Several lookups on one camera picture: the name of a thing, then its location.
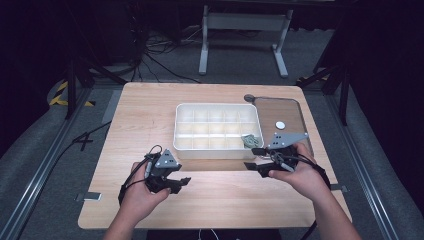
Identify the person's left hand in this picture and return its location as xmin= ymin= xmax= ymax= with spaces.
xmin=120 ymin=161 xmax=173 ymax=227

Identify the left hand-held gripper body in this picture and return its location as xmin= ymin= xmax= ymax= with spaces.
xmin=144 ymin=148 xmax=183 ymax=195

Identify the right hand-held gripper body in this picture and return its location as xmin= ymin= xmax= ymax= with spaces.
xmin=265 ymin=131 xmax=310 ymax=178

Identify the white thin cable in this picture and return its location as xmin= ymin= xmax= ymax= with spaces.
xmin=198 ymin=228 xmax=221 ymax=240

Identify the white metal table frame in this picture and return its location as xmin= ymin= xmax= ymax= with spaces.
xmin=198 ymin=4 xmax=294 ymax=79

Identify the right hand-held gripper cable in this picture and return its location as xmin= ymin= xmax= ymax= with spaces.
xmin=269 ymin=149 xmax=333 ymax=240

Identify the grey metal table bracket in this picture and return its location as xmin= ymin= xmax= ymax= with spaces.
xmin=329 ymin=183 xmax=349 ymax=194
xmin=75 ymin=191 xmax=102 ymax=203

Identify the left hand-held gripper cable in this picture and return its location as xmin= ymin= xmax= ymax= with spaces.
xmin=117 ymin=144 xmax=164 ymax=207

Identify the hand-held gripper cable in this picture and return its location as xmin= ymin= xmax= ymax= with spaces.
xmin=269 ymin=149 xmax=333 ymax=240
xmin=117 ymin=144 xmax=164 ymax=207

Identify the bundle of black floor cables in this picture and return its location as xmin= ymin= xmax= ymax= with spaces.
xmin=128 ymin=3 xmax=203 ymax=84

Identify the white compartment storage box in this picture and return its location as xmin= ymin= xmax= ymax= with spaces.
xmin=172 ymin=102 xmax=265 ymax=160

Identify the black metal stand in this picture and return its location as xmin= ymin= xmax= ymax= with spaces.
xmin=64 ymin=54 xmax=128 ymax=121
xmin=295 ymin=63 xmax=351 ymax=127

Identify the yellow and black floor tape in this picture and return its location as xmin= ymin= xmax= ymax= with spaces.
xmin=49 ymin=80 xmax=96 ymax=108

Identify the black floor cable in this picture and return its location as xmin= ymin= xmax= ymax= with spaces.
xmin=19 ymin=120 xmax=113 ymax=240

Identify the aluminium floor rail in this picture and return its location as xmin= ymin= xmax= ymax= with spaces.
xmin=324 ymin=94 xmax=401 ymax=240
xmin=0 ymin=87 xmax=93 ymax=240

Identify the person's right hand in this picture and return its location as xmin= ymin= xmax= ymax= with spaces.
xmin=268 ymin=142 xmax=332 ymax=203

